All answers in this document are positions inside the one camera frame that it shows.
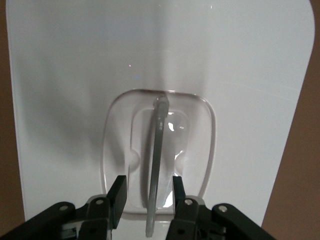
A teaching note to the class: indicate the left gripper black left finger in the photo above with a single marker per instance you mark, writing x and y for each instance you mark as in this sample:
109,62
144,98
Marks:
117,200

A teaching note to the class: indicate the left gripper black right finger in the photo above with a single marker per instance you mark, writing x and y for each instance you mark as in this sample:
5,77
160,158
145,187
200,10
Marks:
180,200

